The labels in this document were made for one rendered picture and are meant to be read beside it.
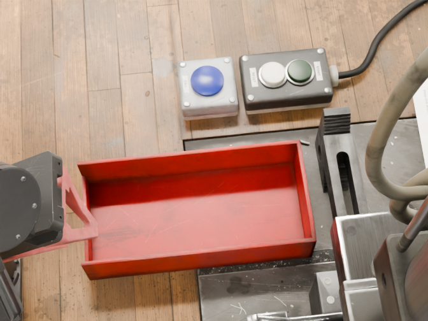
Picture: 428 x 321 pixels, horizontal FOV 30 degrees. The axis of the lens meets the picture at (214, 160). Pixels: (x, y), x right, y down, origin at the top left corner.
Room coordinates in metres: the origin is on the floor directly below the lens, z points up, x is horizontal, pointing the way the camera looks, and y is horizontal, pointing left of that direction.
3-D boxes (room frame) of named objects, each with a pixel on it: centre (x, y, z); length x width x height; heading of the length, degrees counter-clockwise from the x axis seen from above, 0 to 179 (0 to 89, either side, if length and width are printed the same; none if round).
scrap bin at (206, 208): (0.30, 0.02, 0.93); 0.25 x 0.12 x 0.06; 94
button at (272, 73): (0.47, -0.07, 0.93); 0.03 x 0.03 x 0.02
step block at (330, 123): (0.36, -0.14, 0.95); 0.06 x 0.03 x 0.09; 4
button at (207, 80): (0.47, 0.00, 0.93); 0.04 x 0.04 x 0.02
